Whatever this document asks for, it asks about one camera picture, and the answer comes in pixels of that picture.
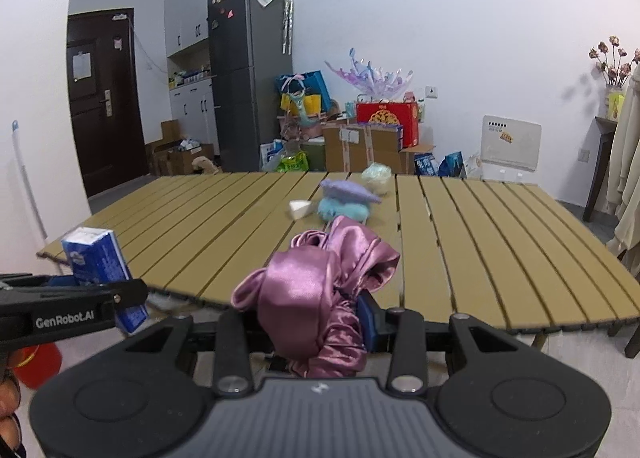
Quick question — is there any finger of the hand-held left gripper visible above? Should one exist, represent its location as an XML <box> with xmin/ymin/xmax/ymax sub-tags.
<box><xmin>0</xmin><ymin>274</ymin><xmax>76</xmax><ymax>288</ymax></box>
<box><xmin>107</xmin><ymin>278</ymin><xmax>149</xmax><ymax>314</ymax></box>

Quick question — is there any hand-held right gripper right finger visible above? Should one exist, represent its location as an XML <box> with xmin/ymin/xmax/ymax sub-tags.
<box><xmin>356</xmin><ymin>290</ymin><xmax>523</xmax><ymax>396</ymax></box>

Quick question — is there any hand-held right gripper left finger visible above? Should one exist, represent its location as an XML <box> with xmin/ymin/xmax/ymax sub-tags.
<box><xmin>125</xmin><ymin>308</ymin><xmax>261</xmax><ymax>396</ymax></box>

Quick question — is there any blue tissue packet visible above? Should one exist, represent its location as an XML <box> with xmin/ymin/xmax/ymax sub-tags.
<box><xmin>61</xmin><ymin>227</ymin><xmax>150</xmax><ymax>335</ymax></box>

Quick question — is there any pink satin cloth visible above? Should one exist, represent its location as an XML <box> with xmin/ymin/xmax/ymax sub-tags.
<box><xmin>231</xmin><ymin>215</ymin><xmax>402</xmax><ymax>379</ymax></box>

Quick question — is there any iridescent plastic wrap ball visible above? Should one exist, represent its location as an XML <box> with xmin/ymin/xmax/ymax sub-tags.
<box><xmin>361</xmin><ymin>163</ymin><xmax>392</xmax><ymax>196</ymax></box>

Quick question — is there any person's left hand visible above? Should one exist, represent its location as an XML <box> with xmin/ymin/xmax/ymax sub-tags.
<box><xmin>0</xmin><ymin>370</ymin><xmax>27</xmax><ymax>456</ymax></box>

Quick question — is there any red bucket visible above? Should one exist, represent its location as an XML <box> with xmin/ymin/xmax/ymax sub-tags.
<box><xmin>12</xmin><ymin>342</ymin><xmax>62</xmax><ymax>390</ymax></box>

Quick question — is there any blue plush toy purple hat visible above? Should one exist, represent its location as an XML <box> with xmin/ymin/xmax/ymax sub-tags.
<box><xmin>317</xmin><ymin>179</ymin><xmax>383</xmax><ymax>224</ymax></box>

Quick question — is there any open cardboard box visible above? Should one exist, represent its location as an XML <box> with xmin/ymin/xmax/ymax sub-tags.
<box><xmin>167</xmin><ymin>143</ymin><xmax>216</xmax><ymax>175</ymax></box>

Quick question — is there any tan folding table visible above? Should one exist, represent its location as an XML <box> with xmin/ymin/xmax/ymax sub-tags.
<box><xmin>36</xmin><ymin>170</ymin><xmax>640</xmax><ymax>354</ymax></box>

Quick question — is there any small cardboard box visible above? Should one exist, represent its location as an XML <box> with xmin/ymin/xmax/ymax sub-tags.
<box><xmin>400</xmin><ymin>143</ymin><xmax>436</xmax><ymax>175</ymax></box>

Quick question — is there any taped cardboard box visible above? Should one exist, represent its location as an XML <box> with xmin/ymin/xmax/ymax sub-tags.
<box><xmin>322</xmin><ymin>123</ymin><xmax>401</xmax><ymax>174</ymax></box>

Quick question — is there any green plastic bag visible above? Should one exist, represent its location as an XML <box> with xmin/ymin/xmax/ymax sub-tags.
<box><xmin>277</xmin><ymin>150</ymin><xmax>310</xmax><ymax>174</ymax></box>

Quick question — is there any dark brown door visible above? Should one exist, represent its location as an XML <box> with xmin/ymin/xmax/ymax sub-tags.
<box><xmin>66</xmin><ymin>8</ymin><xmax>151</xmax><ymax>199</ymax></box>

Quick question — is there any white blue plastic bag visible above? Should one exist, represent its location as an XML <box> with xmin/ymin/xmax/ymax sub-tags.
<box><xmin>260</xmin><ymin>139</ymin><xmax>286</xmax><ymax>171</ymax></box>

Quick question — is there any red gift box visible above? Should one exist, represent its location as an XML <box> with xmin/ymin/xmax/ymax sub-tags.
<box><xmin>356</xmin><ymin>100</ymin><xmax>420</xmax><ymax>148</ymax></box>

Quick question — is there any yellow gift bag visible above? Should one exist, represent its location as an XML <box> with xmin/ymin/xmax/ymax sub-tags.
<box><xmin>281</xmin><ymin>93</ymin><xmax>323</xmax><ymax>117</ymax></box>

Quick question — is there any white flat carton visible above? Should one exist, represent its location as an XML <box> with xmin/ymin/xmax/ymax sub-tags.
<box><xmin>481</xmin><ymin>114</ymin><xmax>542</xmax><ymax>171</ymax></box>

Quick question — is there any grey refrigerator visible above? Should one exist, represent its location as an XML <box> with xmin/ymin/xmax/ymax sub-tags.
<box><xmin>207</xmin><ymin>0</ymin><xmax>294</xmax><ymax>173</ymax></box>

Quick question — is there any blue gift bag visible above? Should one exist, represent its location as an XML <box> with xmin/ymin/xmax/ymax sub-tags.
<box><xmin>276</xmin><ymin>70</ymin><xmax>332</xmax><ymax>114</ymax></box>

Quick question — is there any iridescent ribbon decoration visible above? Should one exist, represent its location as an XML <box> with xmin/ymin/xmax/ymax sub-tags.
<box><xmin>325</xmin><ymin>47</ymin><xmax>415</xmax><ymax>103</ymax></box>

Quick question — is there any dark wooden side table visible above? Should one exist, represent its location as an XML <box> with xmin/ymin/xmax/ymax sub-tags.
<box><xmin>582</xmin><ymin>116</ymin><xmax>621</xmax><ymax>224</ymax></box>

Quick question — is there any white cabinet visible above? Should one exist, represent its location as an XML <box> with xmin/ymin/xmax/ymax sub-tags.
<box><xmin>164</xmin><ymin>0</ymin><xmax>246</xmax><ymax>154</ymax></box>

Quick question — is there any cream coat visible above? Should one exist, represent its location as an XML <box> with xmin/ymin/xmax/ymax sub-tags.
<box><xmin>605</xmin><ymin>63</ymin><xmax>640</xmax><ymax>284</ymax></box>

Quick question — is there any pale flower vase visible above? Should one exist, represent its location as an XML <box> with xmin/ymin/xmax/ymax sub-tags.
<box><xmin>606</xmin><ymin>85</ymin><xmax>626</xmax><ymax>120</ymax></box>

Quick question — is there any dried flower bouquet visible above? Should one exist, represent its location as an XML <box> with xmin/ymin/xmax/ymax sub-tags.
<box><xmin>588</xmin><ymin>35</ymin><xmax>640</xmax><ymax>89</ymax></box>

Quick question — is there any white mop handle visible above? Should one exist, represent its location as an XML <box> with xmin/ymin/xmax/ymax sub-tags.
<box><xmin>11</xmin><ymin>120</ymin><xmax>48</xmax><ymax>241</ymax></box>

